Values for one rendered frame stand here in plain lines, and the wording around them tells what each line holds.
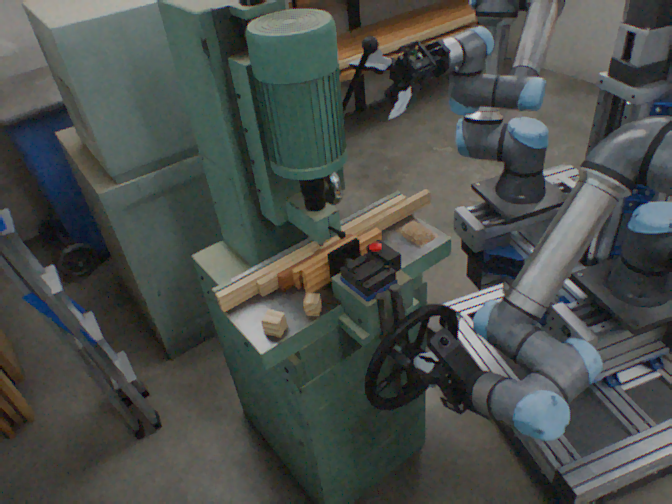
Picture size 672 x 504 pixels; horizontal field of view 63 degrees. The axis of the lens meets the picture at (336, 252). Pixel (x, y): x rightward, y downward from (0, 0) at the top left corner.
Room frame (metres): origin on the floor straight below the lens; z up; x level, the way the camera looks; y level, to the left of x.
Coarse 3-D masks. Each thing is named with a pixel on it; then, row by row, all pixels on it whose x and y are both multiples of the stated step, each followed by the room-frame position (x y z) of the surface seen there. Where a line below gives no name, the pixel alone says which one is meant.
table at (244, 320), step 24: (408, 216) 1.26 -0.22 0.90; (384, 240) 1.16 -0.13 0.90; (408, 240) 1.15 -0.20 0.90; (432, 240) 1.14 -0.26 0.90; (408, 264) 1.05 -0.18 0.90; (432, 264) 1.10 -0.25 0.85; (240, 312) 0.95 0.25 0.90; (264, 312) 0.94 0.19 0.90; (288, 312) 0.93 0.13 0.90; (336, 312) 0.93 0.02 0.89; (408, 312) 0.92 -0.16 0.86; (240, 336) 0.90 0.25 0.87; (264, 336) 0.86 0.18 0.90; (288, 336) 0.86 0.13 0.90; (312, 336) 0.88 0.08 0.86; (360, 336) 0.86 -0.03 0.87; (264, 360) 0.81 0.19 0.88
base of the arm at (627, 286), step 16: (608, 272) 1.00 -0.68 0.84; (624, 272) 0.94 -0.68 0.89; (640, 272) 0.92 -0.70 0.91; (656, 272) 0.90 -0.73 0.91; (608, 288) 0.96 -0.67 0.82; (624, 288) 0.92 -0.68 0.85; (640, 288) 0.91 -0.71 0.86; (656, 288) 0.89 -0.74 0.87; (640, 304) 0.89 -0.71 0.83; (656, 304) 0.88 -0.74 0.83
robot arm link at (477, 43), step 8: (464, 32) 1.26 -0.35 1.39; (472, 32) 1.26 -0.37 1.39; (480, 32) 1.27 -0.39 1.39; (488, 32) 1.27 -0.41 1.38; (456, 40) 1.23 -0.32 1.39; (464, 40) 1.23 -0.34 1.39; (472, 40) 1.24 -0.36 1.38; (480, 40) 1.25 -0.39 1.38; (488, 40) 1.26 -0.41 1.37; (464, 48) 1.22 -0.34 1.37; (472, 48) 1.23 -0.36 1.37; (480, 48) 1.24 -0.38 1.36; (488, 48) 1.25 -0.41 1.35; (464, 56) 1.21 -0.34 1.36; (472, 56) 1.22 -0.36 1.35; (480, 56) 1.24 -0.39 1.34; (464, 64) 1.22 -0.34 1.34; (472, 64) 1.23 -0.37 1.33; (480, 64) 1.24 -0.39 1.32; (464, 72) 1.23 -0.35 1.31; (472, 72) 1.23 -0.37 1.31
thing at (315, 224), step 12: (300, 192) 1.18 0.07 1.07; (288, 204) 1.15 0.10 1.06; (300, 204) 1.13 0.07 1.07; (288, 216) 1.16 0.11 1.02; (300, 216) 1.11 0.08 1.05; (312, 216) 1.07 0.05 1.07; (324, 216) 1.07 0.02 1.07; (336, 216) 1.08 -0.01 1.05; (300, 228) 1.12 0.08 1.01; (312, 228) 1.07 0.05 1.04; (324, 228) 1.06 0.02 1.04; (336, 228) 1.08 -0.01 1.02; (324, 240) 1.06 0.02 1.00
